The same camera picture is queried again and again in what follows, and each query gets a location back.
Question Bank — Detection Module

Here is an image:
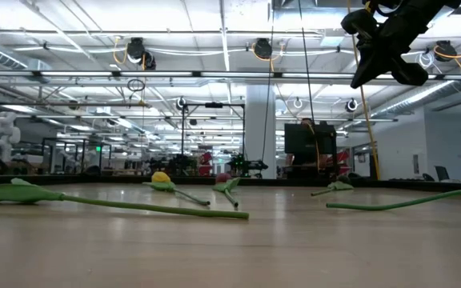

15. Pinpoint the black office chair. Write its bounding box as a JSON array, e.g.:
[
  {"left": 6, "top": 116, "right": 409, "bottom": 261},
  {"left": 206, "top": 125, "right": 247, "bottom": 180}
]
[{"left": 433, "top": 165, "right": 452, "bottom": 183}]

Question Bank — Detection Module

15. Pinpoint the white square column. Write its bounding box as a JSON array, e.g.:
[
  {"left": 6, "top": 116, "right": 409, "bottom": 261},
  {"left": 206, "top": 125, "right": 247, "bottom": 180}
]
[{"left": 245, "top": 84, "right": 278, "bottom": 180}]

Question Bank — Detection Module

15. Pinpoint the red equipment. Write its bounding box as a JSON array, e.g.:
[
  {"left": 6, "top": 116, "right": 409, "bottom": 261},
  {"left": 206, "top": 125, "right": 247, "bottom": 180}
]
[{"left": 325, "top": 150, "right": 352, "bottom": 176}]

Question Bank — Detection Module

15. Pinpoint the yellow hanging strap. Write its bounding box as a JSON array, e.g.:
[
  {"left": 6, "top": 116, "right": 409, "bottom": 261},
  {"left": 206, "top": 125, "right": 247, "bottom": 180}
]
[{"left": 346, "top": 0, "right": 380, "bottom": 181}]

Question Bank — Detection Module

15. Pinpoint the red artificial tulip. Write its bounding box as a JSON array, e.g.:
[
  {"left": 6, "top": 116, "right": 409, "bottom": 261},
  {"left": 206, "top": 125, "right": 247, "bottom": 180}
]
[{"left": 212, "top": 172, "right": 242, "bottom": 210}]

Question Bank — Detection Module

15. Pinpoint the black hanging cable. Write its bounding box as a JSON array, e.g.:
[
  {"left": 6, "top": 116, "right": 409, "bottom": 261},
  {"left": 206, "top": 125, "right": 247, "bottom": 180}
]
[
  {"left": 296, "top": 0, "right": 316, "bottom": 126},
  {"left": 260, "top": 0, "right": 275, "bottom": 162}
]

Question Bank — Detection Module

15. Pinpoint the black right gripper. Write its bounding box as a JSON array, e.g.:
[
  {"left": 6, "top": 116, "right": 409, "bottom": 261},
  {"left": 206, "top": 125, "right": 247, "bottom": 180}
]
[{"left": 340, "top": 0, "right": 440, "bottom": 90}]

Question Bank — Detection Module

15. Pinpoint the cream artificial tulip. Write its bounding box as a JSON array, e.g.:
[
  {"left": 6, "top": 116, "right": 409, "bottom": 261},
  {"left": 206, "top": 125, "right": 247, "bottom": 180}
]
[{"left": 0, "top": 165, "right": 251, "bottom": 221}]

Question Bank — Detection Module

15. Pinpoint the black workstation desk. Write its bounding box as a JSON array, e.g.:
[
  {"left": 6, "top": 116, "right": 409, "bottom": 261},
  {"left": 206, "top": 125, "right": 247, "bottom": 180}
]
[{"left": 285, "top": 154, "right": 339, "bottom": 180}]

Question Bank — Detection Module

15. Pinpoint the black monitor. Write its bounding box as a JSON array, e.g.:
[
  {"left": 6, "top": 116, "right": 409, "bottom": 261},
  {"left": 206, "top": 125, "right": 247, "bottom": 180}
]
[{"left": 284, "top": 122, "right": 338, "bottom": 155}]

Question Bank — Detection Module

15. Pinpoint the black gantry frame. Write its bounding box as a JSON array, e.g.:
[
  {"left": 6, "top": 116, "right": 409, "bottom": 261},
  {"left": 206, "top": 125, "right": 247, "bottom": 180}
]
[{"left": 179, "top": 102, "right": 247, "bottom": 177}]

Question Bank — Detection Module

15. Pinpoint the long ceiling light strip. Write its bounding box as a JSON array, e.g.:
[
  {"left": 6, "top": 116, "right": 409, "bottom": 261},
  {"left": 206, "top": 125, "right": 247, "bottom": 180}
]
[{"left": 0, "top": 70, "right": 461, "bottom": 80}]

